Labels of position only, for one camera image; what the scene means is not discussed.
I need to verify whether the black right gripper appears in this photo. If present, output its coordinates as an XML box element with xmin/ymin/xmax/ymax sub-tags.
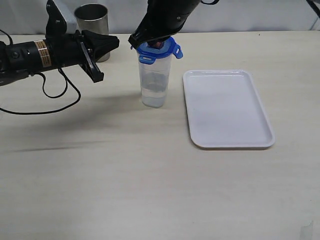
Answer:
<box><xmin>128</xmin><ymin>0</ymin><xmax>200</xmax><ymax>49</ymax></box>

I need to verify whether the stainless steel cup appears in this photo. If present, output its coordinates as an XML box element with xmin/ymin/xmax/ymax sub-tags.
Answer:
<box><xmin>74</xmin><ymin>3</ymin><xmax>111</xmax><ymax>63</ymax></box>

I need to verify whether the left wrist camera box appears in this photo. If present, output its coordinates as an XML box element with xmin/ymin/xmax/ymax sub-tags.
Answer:
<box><xmin>45</xmin><ymin>0</ymin><xmax>77</xmax><ymax>36</ymax></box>

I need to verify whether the white rectangular plastic tray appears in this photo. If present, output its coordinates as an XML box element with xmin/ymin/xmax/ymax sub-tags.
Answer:
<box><xmin>183</xmin><ymin>69</ymin><xmax>275</xmax><ymax>150</ymax></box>

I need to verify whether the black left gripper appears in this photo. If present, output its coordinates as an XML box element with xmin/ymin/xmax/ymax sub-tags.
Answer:
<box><xmin>43</xmin><ymin>30</ymin><xmax>120</xmax><ymax>83</ymax></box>

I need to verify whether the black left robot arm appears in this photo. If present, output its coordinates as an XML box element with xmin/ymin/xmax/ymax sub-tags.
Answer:
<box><xmin>0</xmin><ymin>30</ymin><xmax>120</xmax><ymax>86</ymax></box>

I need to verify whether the clear tall plastic container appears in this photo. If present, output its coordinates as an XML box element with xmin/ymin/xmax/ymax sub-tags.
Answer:
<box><xmin>138</xmin><ymin>54</ymin><xmax>172</xmax><ymax>108</ymax></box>

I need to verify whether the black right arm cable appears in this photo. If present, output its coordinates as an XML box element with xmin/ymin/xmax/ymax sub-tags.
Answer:
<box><xmin>306</xmin><ymin>0</ymin><xmax>320</xmax><ymax>18</ymax></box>

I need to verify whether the blue snap-lock lid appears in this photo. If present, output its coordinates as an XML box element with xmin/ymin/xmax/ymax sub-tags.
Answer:
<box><xmin>136</xmin><ymin>36</ymin><xmax>184</xmax><ymax>65</ymax></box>

